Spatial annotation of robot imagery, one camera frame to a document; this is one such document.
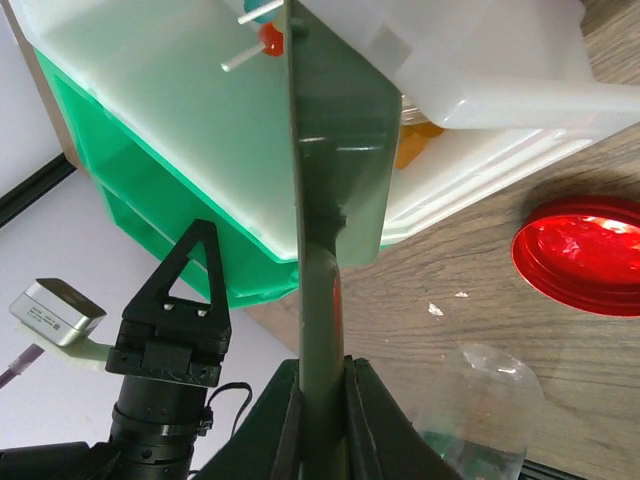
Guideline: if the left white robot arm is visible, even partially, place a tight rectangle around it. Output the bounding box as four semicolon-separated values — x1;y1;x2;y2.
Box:
1;220;232;479

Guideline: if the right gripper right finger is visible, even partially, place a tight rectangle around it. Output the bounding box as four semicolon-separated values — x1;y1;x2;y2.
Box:
344;356;460;480

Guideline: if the red jar lid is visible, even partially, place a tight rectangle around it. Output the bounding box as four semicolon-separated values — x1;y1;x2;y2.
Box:
511;195;639;317

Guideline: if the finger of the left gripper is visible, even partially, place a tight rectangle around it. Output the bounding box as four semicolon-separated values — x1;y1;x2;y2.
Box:
123;220;230;325

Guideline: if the white candy bin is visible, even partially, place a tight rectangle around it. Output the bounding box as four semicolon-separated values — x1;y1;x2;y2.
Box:
12;1;639;261

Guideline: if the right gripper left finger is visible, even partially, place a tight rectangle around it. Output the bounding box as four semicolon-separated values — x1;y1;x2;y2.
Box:
195;359;303;480

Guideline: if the clear plastic jar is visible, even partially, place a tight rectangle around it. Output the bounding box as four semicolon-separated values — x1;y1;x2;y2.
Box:
413;344;545;479

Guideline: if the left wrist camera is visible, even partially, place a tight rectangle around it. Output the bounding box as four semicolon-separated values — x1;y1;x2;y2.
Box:
9;278;106;347

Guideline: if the green double candy bin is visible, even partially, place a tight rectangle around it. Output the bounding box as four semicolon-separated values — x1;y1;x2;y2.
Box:
36;53;299;309

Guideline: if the green slotted scoop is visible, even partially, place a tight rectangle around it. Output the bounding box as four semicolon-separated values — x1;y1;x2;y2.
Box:
285;1;401;479

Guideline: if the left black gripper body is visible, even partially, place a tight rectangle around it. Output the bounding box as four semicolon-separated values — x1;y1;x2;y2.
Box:
105;297;232;387

